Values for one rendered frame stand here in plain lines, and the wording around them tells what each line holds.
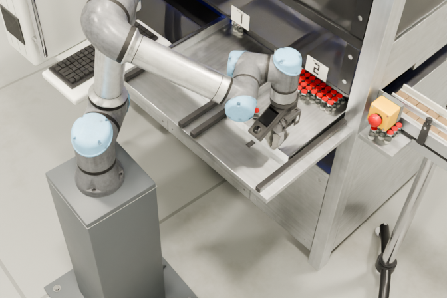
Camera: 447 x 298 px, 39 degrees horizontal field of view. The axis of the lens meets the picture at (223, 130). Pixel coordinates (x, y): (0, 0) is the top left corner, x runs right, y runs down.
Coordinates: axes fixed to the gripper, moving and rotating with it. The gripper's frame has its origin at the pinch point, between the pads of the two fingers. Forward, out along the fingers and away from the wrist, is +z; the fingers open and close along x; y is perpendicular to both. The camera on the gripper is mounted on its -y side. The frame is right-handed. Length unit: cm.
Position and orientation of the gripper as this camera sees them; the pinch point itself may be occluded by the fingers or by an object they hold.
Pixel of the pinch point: (271, 147)
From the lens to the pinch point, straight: 189.8
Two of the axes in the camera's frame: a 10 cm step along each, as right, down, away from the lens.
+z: -0.3, 6.7, 7.4
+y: 7.2, -5.0, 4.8
